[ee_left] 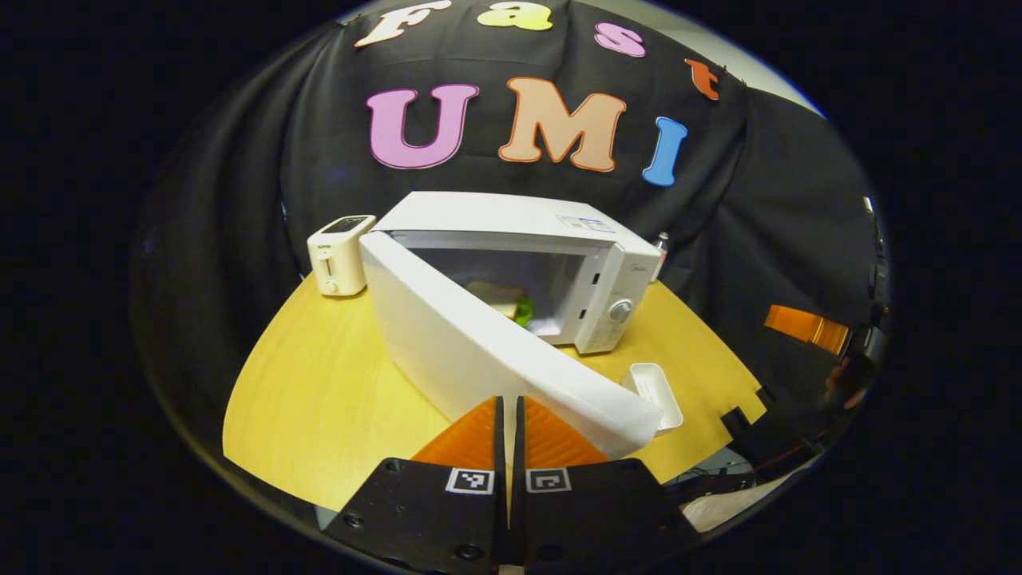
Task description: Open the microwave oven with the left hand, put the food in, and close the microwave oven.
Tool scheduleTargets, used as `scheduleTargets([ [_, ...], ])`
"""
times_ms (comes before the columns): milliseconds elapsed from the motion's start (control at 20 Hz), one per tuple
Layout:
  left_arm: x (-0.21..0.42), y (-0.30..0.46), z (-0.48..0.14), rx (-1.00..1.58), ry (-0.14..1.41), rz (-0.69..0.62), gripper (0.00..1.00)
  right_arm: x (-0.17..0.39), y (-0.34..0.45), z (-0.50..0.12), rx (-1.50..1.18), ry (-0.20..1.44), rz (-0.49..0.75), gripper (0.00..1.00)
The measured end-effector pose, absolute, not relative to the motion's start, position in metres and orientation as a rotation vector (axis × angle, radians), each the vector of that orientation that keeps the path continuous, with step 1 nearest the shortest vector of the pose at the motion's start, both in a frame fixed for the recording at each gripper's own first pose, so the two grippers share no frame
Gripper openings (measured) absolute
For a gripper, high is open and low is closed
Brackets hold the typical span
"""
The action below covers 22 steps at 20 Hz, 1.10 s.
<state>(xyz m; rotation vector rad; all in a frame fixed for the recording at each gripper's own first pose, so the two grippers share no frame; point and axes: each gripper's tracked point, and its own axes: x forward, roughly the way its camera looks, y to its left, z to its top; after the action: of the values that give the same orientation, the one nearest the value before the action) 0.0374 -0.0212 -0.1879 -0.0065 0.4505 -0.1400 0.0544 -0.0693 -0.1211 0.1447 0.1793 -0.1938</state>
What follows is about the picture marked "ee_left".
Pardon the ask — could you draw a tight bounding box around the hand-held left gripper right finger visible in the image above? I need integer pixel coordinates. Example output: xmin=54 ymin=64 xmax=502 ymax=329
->
xmin=509 ymin=395 xmax=703 ymax=573

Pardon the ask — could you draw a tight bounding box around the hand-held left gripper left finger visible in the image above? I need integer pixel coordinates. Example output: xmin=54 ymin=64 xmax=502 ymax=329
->
xmin=323 ymin=395 xmax=510 ymax=573

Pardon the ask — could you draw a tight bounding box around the white microwave oven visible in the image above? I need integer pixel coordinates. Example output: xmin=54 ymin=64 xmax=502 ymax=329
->
xmin=358 ymin=190 xmax=666 ymax=461

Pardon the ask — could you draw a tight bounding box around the bread and lettuce sandwich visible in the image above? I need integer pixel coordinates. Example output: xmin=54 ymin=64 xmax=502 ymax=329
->
xmin=465 ymin=280 xmax=535 ymax=329

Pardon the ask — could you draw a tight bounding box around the white rectangular tray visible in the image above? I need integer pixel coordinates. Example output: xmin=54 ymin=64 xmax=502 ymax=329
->
xmin=620 ymin=363 xmax=685 ymax=438

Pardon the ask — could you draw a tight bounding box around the white toaster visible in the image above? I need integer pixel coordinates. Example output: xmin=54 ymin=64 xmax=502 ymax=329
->
xmin=307 ymin=214 xmax=378 ymax=299

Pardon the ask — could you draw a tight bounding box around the black backdrop cloth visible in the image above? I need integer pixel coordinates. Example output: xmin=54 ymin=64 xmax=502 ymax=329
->
xmin=132 ymin=0 xmax=891 ymax=480

